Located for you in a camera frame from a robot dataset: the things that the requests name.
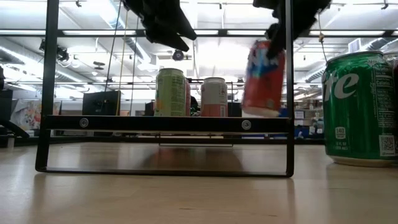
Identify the white and pink can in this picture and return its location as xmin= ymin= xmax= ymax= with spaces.
xmin=200 ymin=77 xmax=228 ymax=118

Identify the white ceiling vent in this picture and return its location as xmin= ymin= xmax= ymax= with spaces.
xmin=348 ymin=37 xmax=363 ymax=54

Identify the green Sprite can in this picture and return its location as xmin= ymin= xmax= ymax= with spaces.
xmin=322 ymin=50 xmax=398 ymax=168

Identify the wooden shelf with black frame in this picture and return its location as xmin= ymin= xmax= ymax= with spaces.
xmin=35 ymin=0 xmax=295 ymax=179

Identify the hanging tan cord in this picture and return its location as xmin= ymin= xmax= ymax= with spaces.
xmin=317 ymin=12 xmax=328 ymax=62

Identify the black ceiling spotlight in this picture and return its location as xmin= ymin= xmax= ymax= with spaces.
xmin=39 ymin=39 xmax=70 ymax=62

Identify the black table rail frame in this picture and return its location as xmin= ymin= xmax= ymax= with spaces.
xmin=0 ymin=119 xmax=325 ymax=147

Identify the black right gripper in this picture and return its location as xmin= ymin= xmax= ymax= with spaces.
xmin=252 ymin=0 xmax=332 ymax=60

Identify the round black ceiling camera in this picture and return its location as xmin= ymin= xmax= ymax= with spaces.
xmin=172 ymin=48 xmax=185 ymax=62

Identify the colourful floral poster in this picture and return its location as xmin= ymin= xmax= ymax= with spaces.
xmin=11 ymin=99 xmax=62 ymax=131

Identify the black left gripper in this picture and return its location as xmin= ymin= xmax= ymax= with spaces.
xmin=121 ymin=0 xmax=198 ymax=53

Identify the red Fanta can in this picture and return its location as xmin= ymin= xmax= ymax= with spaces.
xmin=185 ymin=79 xmax=192 ymax=117
xmin=241 ymin=39 xmax=286 ymax=118

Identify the hanging yellow cable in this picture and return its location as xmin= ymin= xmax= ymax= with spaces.
xmin=119 ymin=9 xmax=129 ymax=91

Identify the hanging black cable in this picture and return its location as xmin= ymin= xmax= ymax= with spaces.
xmin=104 ymin=0 xmax=123 ymax=93
xmin=129 ymin=15 xmax=140 ymax=116

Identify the silver ceiling duct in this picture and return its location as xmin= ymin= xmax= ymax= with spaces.
xmin=93 ymin=0 xmax=165 ymax=74

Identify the storage rack with boxes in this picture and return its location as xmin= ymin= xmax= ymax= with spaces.
xmin=294 ymin=99 xmax=324 ymax=139

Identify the lime green can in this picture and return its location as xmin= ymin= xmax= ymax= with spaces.
xmin=154 ymin=67 xmax=187 ymax=118

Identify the black speaker box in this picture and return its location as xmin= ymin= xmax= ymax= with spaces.
xmin=82 ymin=90 xmax=121 ymax=116

